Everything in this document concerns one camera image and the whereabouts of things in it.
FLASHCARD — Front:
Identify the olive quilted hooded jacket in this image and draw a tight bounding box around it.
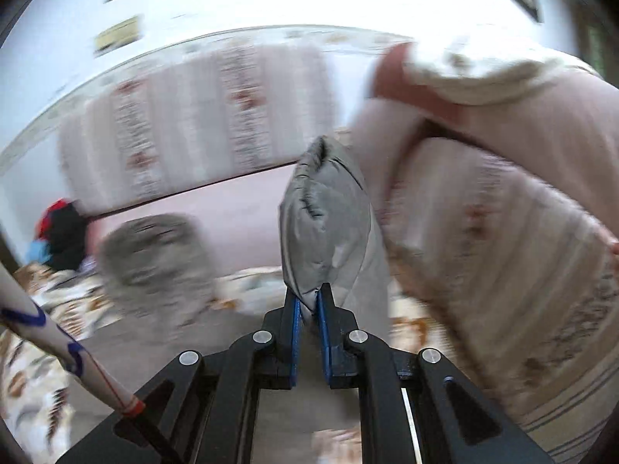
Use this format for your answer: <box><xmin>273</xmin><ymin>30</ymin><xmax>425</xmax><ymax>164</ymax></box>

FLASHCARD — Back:
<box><xmin>71</xmin><ymin>135</ymin><xmax>393</xmax><ymax>464</ymax></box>

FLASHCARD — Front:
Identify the pile of dark clothes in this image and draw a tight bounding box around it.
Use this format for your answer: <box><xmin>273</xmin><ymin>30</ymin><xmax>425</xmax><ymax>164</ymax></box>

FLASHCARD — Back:
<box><xmin>26</xmin><ymin>199</ymin><xmax>89</xmax><ymax>271</ymax></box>

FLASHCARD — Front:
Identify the pink quilted sofa cushion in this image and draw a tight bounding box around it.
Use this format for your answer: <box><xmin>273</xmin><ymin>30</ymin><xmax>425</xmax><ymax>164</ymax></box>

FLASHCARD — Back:
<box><xmin>87</xmin><ymin>164</ymin><xmax>294</xmax><ymax>276</ymax></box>

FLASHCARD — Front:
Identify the striped floral side cushion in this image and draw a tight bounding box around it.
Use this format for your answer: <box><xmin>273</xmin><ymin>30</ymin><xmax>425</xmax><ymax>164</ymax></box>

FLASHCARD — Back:
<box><xmin>383</xmin><ymin>138</ymin><xmax>618</xmax><ymax>463</ymax></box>

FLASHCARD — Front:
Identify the leaf pattern beige blanket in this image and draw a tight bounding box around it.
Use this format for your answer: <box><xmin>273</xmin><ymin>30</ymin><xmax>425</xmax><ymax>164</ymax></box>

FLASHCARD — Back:
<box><xmin>0</xmin><ymin>259</ymin><xmax>437</xmax><ymax>464</ymax></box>

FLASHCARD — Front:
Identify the striped floral back cushion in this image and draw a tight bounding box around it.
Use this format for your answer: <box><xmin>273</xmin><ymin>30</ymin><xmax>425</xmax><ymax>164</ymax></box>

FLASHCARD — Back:
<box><xmin>59</xmin><ymin>44</ymin><xmax>337</xmax><ymax>216</ymax></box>

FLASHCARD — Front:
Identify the cream cloth on armrest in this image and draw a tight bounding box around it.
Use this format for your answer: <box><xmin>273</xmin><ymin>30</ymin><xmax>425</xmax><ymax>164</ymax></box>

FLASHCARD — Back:
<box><xmin>403</xmin><ymin>42</ymin><xmax>599</xmax><ymax>106</ymax></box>

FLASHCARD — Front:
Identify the pink sofa armrest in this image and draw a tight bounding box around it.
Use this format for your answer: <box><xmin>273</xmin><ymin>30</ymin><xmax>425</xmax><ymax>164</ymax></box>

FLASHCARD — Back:
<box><xmin>349</xmin><ymin>43</ymin><xmax>618</xmax><ymax>232</ymax></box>

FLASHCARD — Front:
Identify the white cable with blue marks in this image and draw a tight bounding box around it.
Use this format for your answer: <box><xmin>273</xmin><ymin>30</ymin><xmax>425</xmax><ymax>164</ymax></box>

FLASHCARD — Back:
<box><xmin>0</xmin><ymin>259</ymin><xmax>181</xmax><ymax>464</ymax></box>

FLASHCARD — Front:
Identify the small wall plaque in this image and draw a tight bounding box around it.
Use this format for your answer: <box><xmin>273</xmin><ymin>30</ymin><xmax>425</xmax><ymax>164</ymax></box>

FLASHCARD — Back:
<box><xmin>94</xmin><ymin>16</ymin><xmax>142</xmax><ymax>56</ymax></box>

